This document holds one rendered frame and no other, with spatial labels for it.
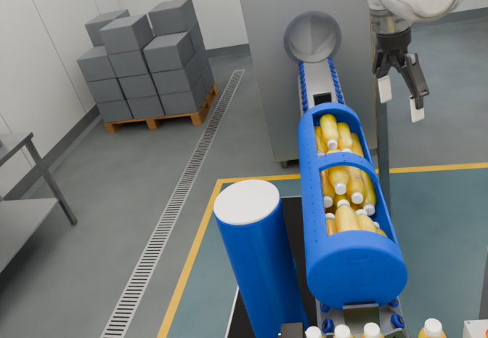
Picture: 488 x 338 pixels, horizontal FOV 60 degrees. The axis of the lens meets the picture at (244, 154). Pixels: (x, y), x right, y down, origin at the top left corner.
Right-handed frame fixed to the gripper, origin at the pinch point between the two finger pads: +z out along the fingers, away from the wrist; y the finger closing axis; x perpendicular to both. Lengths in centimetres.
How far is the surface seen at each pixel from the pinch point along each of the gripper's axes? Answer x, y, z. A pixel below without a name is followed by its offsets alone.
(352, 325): -29, 10, 58
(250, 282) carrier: -52, -44, 83
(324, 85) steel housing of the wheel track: 40, -152, 62
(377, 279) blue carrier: -18, 8, 46
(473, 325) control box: -5, 31, 47
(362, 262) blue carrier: -21.0, 7.2, 38.0
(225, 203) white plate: -49, -57, 48
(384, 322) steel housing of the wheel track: -19, 10, 63
